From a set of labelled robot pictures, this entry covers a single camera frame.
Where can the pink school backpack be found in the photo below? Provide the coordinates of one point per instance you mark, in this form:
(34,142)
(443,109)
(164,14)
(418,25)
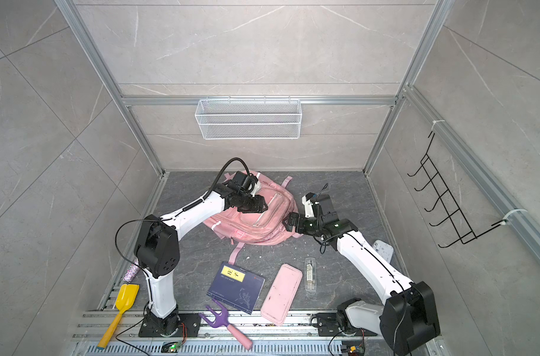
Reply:
(263,229)

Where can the small green circuit board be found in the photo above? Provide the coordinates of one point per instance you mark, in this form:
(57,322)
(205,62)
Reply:
(172,347)

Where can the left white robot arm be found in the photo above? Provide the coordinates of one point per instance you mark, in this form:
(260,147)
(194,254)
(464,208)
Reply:
(157,246)

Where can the white wire mesh basket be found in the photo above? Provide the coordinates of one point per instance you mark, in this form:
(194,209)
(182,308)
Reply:
(249,118)

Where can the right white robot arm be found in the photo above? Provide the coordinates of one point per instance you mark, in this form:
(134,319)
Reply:
(407,316)

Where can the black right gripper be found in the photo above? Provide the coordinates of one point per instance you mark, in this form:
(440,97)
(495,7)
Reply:
(302,223)

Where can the white power strip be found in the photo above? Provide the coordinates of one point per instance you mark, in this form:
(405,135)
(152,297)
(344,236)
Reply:
(384,250)

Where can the black wire hook rack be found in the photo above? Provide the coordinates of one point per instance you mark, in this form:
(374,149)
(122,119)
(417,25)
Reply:
(448,202)

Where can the purple glitter microphone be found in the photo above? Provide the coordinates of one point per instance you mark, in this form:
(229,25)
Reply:
(131,272)

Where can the pink pencil case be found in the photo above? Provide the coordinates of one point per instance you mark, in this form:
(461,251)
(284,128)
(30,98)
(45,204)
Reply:
(279,299)

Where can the large navy blue book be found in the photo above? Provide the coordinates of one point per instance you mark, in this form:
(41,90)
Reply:
(236,287)

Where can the clear plastic pen box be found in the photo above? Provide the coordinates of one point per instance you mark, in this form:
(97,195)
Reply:
(310,276)

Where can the purple toy garden fork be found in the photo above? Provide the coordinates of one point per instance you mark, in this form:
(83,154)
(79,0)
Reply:
(221,318)

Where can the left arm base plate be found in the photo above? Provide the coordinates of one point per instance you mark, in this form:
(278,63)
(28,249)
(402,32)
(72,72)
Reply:
(170,327)

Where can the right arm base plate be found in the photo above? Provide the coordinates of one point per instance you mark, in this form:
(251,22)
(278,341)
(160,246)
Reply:
(329,324)

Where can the yellow toy shovel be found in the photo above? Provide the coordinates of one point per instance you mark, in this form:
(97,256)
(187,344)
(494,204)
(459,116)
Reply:
(125,300)

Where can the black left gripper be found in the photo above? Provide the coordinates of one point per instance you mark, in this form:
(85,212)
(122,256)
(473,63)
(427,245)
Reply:
(260,205)

